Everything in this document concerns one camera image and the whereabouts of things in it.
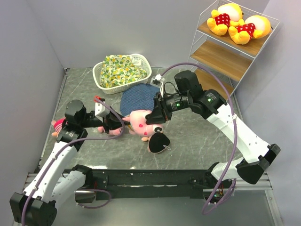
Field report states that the white plastic laundry basket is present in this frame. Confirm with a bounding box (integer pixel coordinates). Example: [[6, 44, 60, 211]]
[[92, 54, 152, 95]]

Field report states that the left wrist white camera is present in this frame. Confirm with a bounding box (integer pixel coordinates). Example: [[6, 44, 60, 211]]
[[94, 96, 110, 119]]

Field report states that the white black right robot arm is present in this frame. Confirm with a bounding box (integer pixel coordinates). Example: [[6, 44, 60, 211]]
[[146, 70, 280, 188]]

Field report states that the lemon print cloth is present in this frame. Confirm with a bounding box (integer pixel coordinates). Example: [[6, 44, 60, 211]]
[[100, 55, 148, 88]]

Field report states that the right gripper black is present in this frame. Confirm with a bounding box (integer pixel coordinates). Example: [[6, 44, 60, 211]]
[[146, 91, 191, 125]]

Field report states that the yellow bear plush polka dot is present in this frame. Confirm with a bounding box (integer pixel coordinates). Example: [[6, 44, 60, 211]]
[[206, 3, 243, 36]]

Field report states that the pink pig plush striped shirt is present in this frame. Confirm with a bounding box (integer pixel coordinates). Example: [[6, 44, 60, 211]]
[[122, 110, 163, 137]]

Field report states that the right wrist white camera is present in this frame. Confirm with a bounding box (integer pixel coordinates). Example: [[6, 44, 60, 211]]
[[150, 74, 165, 96]]

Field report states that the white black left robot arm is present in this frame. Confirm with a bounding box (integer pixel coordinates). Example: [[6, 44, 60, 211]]
[[9, 98, 125, 226]]

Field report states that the wrist white camera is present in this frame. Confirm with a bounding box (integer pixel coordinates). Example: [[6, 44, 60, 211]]
[[150, 74, 165, 96], [94, 96, 110, 119]]

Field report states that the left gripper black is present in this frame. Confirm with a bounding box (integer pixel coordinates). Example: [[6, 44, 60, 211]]
[[79, 105, 131, 133]]

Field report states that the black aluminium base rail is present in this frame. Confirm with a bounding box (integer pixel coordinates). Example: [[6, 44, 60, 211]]
[[23, 167, 273, 203]]

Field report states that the blue checkered cloth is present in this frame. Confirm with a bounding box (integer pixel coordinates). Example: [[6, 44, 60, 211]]
[[120, 84, 159, 116]]

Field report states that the black-haired doll pink skirt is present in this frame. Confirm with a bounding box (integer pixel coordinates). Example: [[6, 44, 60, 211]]
[[142, 132, 171, 154]]

